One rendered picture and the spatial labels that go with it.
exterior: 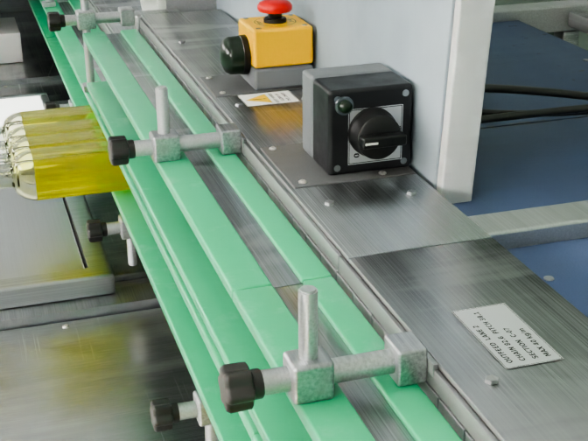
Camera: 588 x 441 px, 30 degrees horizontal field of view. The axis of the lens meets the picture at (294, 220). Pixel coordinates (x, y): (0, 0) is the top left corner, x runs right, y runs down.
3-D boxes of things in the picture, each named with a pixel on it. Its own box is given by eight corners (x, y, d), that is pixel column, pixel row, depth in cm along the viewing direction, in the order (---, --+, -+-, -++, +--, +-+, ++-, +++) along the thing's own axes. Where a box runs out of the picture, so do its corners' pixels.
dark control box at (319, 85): (383, 140, 108) (301, 150, 105) (385, 60, 105) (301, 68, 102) (416, 167, 101) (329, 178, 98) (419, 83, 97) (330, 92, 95)
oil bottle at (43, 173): (169, 171, 152) (11, 189, 147) (167, 133, 150) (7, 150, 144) (178, 185, 148) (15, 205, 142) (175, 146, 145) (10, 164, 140)
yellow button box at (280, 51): (298, 70, 132) (239, 75, 130) (298, 8, 129) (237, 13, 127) (317, 86, 126) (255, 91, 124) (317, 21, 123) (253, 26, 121)
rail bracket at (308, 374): (412, 358, 73) (215, 392, 69) (416, 257, 70) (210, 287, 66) (437, 388, 69) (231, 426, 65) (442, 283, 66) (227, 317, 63)
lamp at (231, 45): (241, 68, 128) (216, 70, 128) (240, 30, 127) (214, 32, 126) (251, 78, 124) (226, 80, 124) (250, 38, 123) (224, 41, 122)
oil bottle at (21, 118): (146, 133, 168) (3, 148, 162) (144, 98, 166) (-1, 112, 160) (153, 145, 163) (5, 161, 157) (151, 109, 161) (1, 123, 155)
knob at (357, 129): (394, 151, 99) (409, 164, 96) (347, 157, 98) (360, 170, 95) (395, 104, 98) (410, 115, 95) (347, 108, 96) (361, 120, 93)
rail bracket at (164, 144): (237, 143, 113) (107, 157, 109) (234, 74, 110) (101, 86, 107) (247, 156, 110) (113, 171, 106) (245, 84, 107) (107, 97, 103)
